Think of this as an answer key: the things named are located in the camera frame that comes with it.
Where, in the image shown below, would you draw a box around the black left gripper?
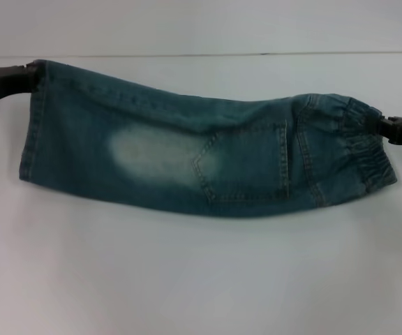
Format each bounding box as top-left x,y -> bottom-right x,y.
0,61 -> 45,110

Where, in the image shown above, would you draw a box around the blue denim shorts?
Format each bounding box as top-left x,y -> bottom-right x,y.
18,59 -> 398,221

